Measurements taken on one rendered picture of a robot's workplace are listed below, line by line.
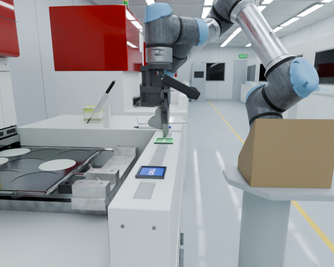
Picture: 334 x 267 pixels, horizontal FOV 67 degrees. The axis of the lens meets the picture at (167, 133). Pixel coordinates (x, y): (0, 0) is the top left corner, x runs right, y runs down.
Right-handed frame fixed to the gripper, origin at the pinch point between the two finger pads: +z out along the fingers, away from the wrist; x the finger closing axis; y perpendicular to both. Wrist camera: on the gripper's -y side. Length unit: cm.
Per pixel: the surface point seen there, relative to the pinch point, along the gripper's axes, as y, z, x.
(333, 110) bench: -258, 41, -381
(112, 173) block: 13.0, 7.7, 13.5
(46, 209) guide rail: 28.6, 15.5, 18.9
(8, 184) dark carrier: 36.3, 8.3, 20.7
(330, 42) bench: -281, -81, -467
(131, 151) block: 13.6, 9.0, -10.7
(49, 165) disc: 33.9, 8.4, 6.9
